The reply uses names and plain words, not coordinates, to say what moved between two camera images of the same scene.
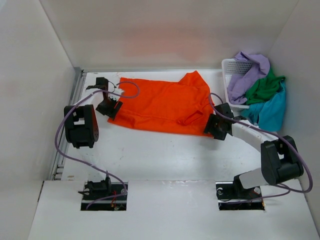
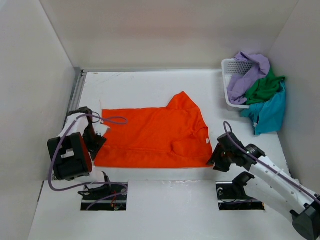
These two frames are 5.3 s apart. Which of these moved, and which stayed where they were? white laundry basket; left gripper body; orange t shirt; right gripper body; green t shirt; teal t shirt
Moved: orange t shirt; right gripper body; left gripper body
Stayed: green t shirt; teal t shirt; white laundry basket
